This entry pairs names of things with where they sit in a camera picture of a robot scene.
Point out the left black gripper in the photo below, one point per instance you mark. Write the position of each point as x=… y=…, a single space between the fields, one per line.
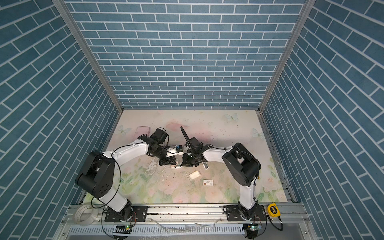
x=168 y=160

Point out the aluminium corner post right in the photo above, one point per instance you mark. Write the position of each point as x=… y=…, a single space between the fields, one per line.
x=303 y=16

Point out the pink flat case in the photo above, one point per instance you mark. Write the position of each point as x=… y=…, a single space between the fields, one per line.
x=142 y=130

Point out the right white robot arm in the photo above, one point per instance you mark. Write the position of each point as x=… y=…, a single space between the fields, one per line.
x=242 y=165

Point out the staple box tray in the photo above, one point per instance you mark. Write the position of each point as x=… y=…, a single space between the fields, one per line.
x=194 y=175

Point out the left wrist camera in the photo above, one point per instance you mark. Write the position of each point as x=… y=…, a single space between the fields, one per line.
x=175 y=150

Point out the aluminium front rail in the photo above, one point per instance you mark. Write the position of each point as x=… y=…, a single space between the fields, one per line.
x=192 y=222

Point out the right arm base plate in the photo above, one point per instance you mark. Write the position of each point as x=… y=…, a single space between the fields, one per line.
x=239 y=213

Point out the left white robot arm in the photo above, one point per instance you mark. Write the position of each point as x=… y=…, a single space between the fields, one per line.
x=96 y=176

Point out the staple box sleeve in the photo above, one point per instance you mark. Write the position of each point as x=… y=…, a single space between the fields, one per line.
x=208 y=182

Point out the yellow tape measure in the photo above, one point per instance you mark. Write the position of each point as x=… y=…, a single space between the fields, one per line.
x=273 y=211

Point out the aluminium corner post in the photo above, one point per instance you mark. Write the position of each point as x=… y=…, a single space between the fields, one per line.
x=76 y=32
x=303 y=16

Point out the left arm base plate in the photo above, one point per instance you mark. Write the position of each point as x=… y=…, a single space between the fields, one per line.
x=128 y=214

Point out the clear tape roll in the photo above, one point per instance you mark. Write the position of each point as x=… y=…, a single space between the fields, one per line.
x=85 y=215

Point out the aluminium corner post left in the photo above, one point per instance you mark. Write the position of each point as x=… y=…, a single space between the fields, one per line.
x=76 y=32

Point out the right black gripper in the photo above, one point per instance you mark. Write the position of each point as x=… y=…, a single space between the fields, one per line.
x=185 y=162

